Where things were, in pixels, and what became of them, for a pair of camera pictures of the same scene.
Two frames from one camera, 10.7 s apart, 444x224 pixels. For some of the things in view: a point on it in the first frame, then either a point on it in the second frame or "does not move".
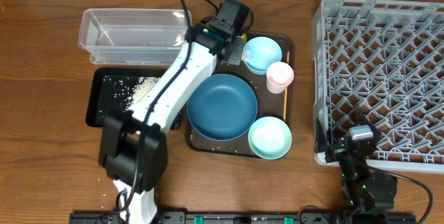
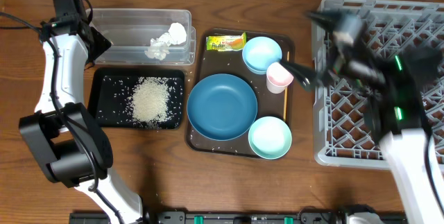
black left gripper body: x=234 y=53 -> x=100 y=44
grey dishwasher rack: x=384 y=59 does not move
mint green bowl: x=270 y=138 does not move
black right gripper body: x=336 y=151 -> x=365 y=69
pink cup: x=279 y=75 does not move
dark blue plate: x=222 y=107 does not move
